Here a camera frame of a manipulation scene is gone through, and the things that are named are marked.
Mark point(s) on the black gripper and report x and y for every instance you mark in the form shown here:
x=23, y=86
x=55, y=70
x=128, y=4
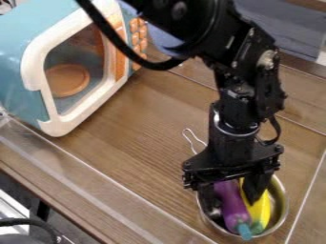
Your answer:
x=233, y=155

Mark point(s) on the purple toy eggplant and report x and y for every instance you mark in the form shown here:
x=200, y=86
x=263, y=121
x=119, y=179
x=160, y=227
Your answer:
x=234, y=211

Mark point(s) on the silver pot with wire handle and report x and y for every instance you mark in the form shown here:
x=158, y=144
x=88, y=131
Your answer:
x=279, y=209

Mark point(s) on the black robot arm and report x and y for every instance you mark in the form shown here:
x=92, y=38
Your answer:
x=207, y=29

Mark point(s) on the yellow toy corn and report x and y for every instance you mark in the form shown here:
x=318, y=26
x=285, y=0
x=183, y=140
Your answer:
x=259, y=212

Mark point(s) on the orange microwave turntable plate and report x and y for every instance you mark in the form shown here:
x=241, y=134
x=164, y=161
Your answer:
x=67, y=79

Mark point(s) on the blue toy microwave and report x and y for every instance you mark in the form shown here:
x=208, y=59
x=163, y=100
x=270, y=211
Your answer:
x=45, y=33

